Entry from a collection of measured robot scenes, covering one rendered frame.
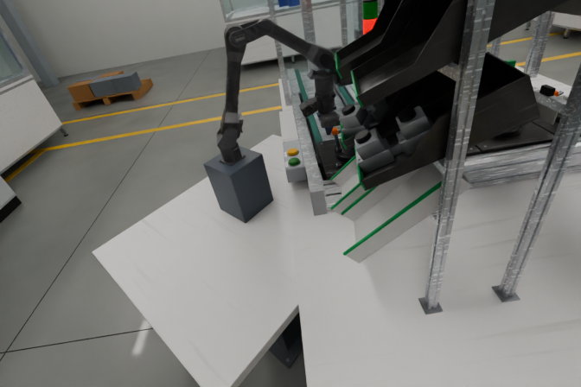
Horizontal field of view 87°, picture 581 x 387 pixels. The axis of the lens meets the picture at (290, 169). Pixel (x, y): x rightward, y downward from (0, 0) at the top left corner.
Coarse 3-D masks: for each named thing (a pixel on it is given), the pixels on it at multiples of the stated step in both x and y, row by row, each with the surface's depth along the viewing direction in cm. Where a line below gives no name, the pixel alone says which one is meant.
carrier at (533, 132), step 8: (520, 128) 100; (528, 128) 102; (536, 128) 102; (496, 136) 101; (504, 136) 100; (512, 136) 100; (520, 136) 99; (528, 136) 98; (536, 136) 98; (544, 136) 97; (552, 136) 96; (480, 144) 99; (488, 144) 98; (496, 144) 98; (504, 144) 97; (512, 144) 96; (520, 144) 96; (528, 144) 96; (488, 152) 97
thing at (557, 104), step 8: (448, 64) 44; (440, 72) 46; (448, 72) 44; (456, 72) 42; (536, 88) 51; (536, 96) 50; (544, 96) 49; (552, 96) 48; (544, 104) 49; (552, 104) 47; (560, 104) 46; (560, 112) 46; (440, 160) 52; (440, 168) 51
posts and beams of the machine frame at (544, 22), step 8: (544, 16) 144; (552, 16) 144; (536, 24) 149; (544, 24) 146; (536, 32) 150; (544, 32) 148; (536, 40) 151; (544, 40) 150; (536, 48) 152; (544, 48) 152; (528, 56) 157; (536, 56) 154; (528, 64) 158; (536, 64) 156; (528, 72) 159; (536, 72) 158
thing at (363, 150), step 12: (360, 132) 57; (372, 132) 57; (360, 144) 56; (372, 144) 55; (384, 144) 57; (396, 144) 56; (360, 156) 59; (372, 156) 56; (384, 156) 56; (372, 168) 58
